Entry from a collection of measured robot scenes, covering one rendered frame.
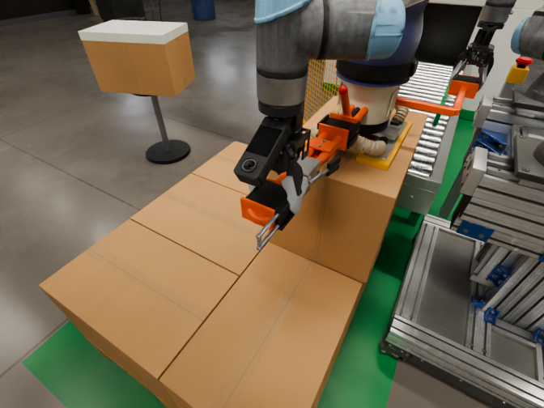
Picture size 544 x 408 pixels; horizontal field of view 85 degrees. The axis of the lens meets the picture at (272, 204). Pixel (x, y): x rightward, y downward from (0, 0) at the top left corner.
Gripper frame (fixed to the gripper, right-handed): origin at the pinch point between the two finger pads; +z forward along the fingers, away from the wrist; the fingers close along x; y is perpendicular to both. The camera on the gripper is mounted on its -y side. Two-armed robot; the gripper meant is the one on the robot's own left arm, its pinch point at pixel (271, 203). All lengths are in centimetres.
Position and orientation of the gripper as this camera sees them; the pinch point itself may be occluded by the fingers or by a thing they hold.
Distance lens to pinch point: 58.0
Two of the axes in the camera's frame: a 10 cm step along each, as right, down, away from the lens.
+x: -8.6, -3.5, 3.8
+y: 5.2, -5.6, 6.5
